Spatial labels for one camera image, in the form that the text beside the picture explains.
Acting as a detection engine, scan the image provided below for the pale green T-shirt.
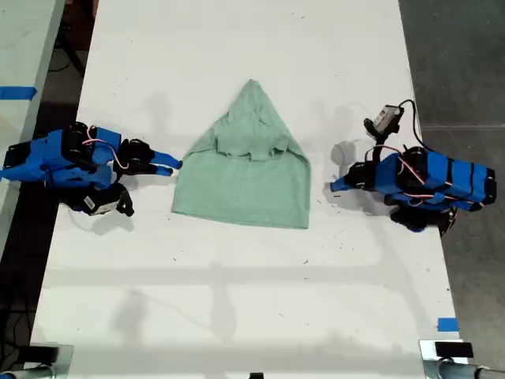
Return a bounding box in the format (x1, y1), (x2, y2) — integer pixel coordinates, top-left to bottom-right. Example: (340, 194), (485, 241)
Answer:
(170, 78), (312, 231)

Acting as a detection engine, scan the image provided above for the long blue tape strip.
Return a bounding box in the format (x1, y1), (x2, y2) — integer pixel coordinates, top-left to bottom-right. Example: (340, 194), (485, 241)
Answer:
(0, 85), (38, 101)

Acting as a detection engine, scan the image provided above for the white side table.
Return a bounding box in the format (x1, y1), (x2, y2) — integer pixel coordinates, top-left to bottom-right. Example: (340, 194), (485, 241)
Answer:
(0, 0), (67, 253)

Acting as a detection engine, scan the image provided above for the small blue tape piece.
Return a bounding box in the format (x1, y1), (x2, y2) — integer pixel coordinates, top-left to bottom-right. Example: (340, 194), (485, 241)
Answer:
(436, 317), (460, 333)

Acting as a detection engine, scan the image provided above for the small black box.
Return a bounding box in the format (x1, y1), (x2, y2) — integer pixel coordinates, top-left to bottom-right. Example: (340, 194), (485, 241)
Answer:
(28, 345), (60, 365)
(435, 341), (474, 358)

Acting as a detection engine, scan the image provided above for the short black camera stalk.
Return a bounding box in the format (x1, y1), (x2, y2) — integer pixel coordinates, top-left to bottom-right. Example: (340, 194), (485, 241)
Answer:
(115, 184), (136, 218)
(362, 117), (391, 163)

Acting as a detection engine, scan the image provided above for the black white camera box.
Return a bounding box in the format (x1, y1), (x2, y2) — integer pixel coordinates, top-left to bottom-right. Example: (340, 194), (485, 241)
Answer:
(70, 188), (122, 217)

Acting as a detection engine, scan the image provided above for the grey black camera box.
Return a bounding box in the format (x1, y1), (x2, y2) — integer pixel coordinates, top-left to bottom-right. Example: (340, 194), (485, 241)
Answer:
(373, 103), (404, 133)

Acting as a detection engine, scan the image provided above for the black camera cable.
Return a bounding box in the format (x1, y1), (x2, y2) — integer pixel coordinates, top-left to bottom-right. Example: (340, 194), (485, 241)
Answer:
(397, 99), (436, 152)

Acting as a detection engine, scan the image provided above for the black floor cable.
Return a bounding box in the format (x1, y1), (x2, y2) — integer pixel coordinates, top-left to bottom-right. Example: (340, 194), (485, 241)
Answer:
(47, 37), (87, 74)

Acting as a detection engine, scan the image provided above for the metal table bracket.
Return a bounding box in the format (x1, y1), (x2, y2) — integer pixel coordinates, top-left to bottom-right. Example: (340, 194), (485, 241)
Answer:
(418, 339), (475, 379)
(22, 343), (76, 379)

